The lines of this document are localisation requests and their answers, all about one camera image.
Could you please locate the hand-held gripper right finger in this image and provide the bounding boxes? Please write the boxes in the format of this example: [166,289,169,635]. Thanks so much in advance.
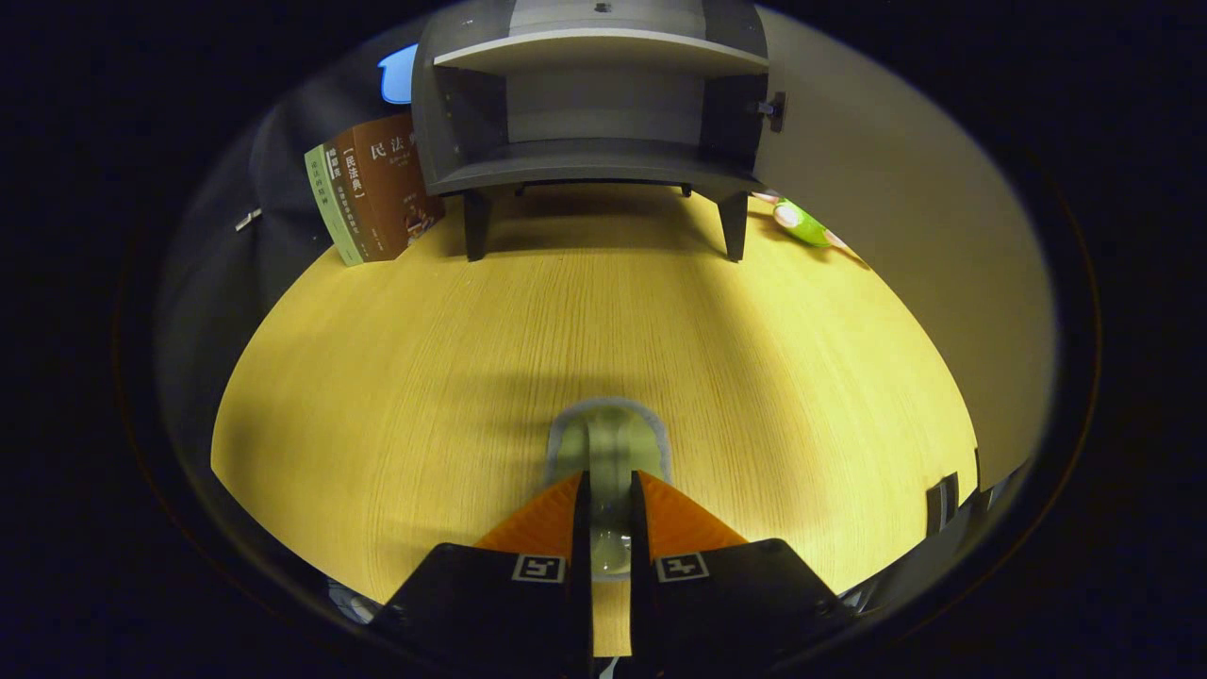
[629,470,854,679]

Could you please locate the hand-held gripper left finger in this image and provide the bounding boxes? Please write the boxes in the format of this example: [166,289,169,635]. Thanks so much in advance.
[368,470,593,679]

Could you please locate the translucent green cup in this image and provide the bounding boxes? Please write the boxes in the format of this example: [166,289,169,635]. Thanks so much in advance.
[545,396,673,578]

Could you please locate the green and white toy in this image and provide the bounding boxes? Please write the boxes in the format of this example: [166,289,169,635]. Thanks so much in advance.
[752,191,868,265]

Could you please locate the grey cabinet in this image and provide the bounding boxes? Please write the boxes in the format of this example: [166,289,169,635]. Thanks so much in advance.
[411,0,784,263]

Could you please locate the thick brown book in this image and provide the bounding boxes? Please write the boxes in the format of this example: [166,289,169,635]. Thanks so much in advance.
[344,111,446,262]

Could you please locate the thin brown book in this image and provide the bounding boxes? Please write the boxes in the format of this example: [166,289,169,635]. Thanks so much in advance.
[322,132,378,263]

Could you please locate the black backdrop cloth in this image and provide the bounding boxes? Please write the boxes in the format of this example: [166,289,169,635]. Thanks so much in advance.
[156,42,425,472]

